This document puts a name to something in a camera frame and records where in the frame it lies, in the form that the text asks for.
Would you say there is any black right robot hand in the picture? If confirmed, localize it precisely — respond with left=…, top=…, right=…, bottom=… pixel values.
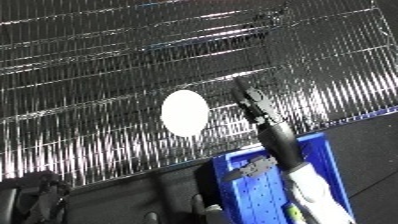
left=229, top=76, right=310, bottom=169

